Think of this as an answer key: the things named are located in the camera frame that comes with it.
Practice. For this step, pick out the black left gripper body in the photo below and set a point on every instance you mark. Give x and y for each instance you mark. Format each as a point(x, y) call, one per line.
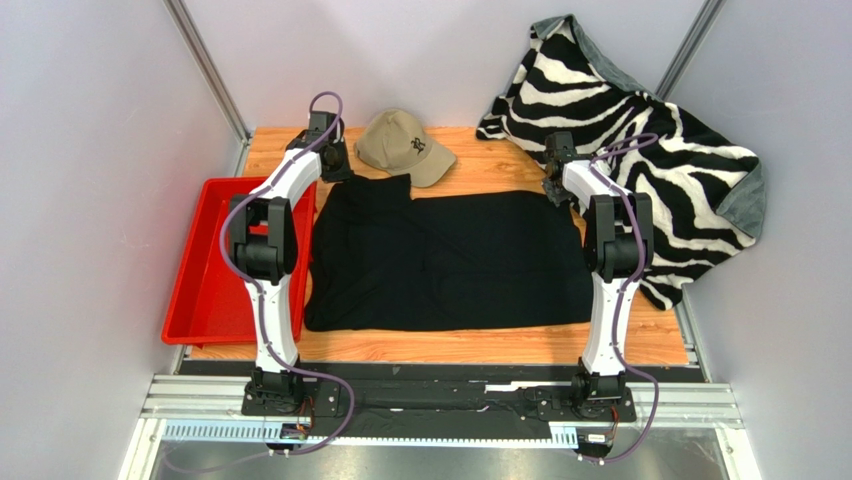
point(341, 170)

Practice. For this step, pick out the black t shirt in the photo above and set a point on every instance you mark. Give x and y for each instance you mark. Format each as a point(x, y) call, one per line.
point(382, 259)

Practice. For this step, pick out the zebra print blanket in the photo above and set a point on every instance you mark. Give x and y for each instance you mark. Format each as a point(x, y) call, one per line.
point(708, 193)

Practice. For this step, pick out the beige baseball cap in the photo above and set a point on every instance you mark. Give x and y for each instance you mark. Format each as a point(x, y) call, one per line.
point(396, 142)

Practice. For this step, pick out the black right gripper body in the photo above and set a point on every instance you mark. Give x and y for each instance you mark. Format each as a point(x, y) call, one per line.
point(554, 192)

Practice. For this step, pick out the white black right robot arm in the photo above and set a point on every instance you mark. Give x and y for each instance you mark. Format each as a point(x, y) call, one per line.
point(617, 249)

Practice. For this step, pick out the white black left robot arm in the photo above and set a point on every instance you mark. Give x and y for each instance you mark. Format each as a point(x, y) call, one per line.
point(259, 243)

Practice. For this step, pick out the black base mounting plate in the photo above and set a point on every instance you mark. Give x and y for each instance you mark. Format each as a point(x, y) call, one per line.
point(387, 401)

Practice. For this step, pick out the red plastic tray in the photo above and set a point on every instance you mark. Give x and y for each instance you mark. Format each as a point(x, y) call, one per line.
point(209, 304)

